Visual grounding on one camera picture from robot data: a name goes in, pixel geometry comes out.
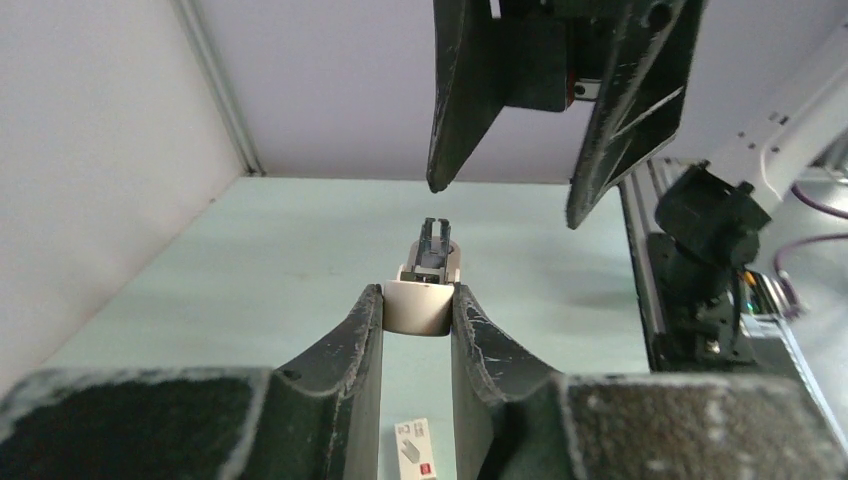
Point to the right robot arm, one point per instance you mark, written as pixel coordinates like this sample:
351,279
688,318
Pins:
710,218

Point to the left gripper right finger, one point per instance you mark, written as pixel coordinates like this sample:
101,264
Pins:
517,417

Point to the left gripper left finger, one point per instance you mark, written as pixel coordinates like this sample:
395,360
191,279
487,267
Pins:
315,417

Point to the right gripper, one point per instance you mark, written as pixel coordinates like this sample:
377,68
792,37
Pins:
532,56

